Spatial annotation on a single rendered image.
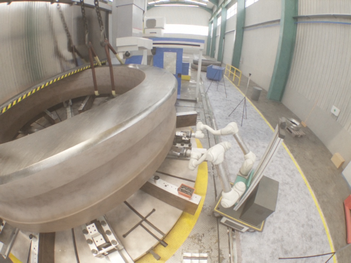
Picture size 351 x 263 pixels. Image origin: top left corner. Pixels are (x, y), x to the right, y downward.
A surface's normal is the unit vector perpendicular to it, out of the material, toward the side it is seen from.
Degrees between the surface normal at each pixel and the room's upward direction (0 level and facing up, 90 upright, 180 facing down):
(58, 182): 90
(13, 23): 90
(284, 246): 0
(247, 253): 0
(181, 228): 0
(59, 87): 90
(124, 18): 90
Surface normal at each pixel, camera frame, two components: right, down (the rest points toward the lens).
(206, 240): 0.04, -0.83
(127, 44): -0.10, 0.55
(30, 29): 1.00, 0.07
